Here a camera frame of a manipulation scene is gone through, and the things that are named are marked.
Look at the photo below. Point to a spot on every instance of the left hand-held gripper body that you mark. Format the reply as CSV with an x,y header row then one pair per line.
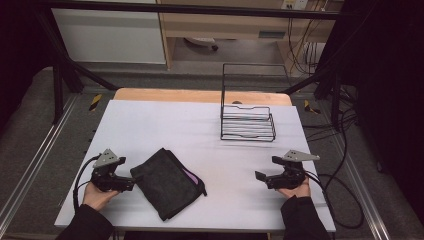
x,y
106,173

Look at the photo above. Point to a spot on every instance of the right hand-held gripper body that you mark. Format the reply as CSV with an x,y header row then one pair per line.
x,y
290,176

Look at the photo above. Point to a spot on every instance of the black fuzzy cloth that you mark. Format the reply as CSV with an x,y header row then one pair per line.
x,y
163,183

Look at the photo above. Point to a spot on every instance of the person's right hand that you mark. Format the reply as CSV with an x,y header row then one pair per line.
x,y
300,192

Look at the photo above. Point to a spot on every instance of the person's left hand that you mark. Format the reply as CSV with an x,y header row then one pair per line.
x,y
96,198

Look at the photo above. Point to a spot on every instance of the yellow black tape marker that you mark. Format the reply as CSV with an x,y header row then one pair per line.
x,y
310,107
95,102

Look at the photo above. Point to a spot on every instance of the black metal stand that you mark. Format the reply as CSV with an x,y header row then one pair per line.
x,y
336,96
58,93

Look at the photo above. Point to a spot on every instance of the white cabinet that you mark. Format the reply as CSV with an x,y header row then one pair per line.
x,y
110,36

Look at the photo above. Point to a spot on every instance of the dark curtain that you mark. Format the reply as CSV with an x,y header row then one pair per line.
x,y
20,50
390,83

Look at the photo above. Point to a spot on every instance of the office chair base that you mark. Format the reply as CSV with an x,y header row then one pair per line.
x,y
201,41

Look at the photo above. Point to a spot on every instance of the light wooden desk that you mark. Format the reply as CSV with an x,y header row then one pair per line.
x,y
220,25

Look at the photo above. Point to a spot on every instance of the white power strip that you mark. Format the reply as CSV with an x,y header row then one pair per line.
x,y
295,4

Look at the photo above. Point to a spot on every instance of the aluminium floor rail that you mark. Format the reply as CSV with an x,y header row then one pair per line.
x,y
33,163
363,193

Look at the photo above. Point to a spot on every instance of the black metal frame bar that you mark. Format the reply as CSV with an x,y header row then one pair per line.
x,y
200,9

